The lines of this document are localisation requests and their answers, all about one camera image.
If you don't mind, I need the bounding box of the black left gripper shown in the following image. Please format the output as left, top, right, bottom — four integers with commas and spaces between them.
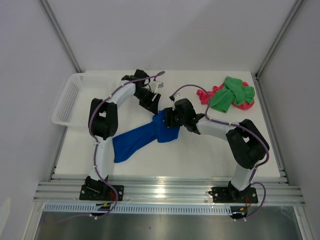
134, 88, 161, 116

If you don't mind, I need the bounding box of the blue microfiber towel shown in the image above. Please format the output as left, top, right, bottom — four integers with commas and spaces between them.
112, 110, 180, 164

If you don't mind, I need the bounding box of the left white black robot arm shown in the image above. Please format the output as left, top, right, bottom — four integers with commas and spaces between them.
79, 69, 164, 201

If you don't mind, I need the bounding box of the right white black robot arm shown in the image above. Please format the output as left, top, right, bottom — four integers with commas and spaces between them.
164, 95, 270, 202

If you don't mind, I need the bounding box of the pink microfiber towel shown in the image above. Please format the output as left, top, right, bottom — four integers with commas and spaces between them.
196, 81, 256, 111

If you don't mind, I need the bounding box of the green microfiber towel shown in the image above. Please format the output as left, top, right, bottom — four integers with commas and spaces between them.
209, 76, 256, 113

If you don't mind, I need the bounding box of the white plastic basket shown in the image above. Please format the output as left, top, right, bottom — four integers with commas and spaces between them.
51, 73, 120, 129

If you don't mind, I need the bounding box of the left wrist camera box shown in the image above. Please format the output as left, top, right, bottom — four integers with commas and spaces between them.
149, 80, 164, 93

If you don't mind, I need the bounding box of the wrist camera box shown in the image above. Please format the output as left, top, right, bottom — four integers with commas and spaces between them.
149, 80, 164, 93
169, 93, 183, 102

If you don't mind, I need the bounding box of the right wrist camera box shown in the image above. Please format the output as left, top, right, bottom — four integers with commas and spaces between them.
169, 93, 183, 102

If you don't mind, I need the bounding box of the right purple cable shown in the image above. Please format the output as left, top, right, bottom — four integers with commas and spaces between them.
170, 84, 270, 221

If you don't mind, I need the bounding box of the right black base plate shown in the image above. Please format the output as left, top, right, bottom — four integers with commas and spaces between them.
208, 186, 258, 204

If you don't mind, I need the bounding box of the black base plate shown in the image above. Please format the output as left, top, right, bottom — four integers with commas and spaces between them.
208, 186, 258, 204
79, 184, 116, 202

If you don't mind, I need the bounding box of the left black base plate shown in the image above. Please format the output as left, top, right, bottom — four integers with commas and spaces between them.
79, 184, 116, 202

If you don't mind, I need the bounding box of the aluminium extrusion rail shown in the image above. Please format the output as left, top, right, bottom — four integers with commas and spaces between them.
33, 175, 306, 206

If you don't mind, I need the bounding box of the white slotted cable duct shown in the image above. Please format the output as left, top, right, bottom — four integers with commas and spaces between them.
43, 202, 232, 216

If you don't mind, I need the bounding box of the left aluminium frame post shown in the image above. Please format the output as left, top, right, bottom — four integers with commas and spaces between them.
37, 0, 83, 73

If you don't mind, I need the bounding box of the aluminium frame post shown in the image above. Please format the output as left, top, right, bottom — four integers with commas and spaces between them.
37, 0, 83, 73
254, 0, 307, 81

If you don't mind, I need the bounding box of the right aluminium frame post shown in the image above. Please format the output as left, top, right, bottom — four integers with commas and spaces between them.
254, 0, 307, 81

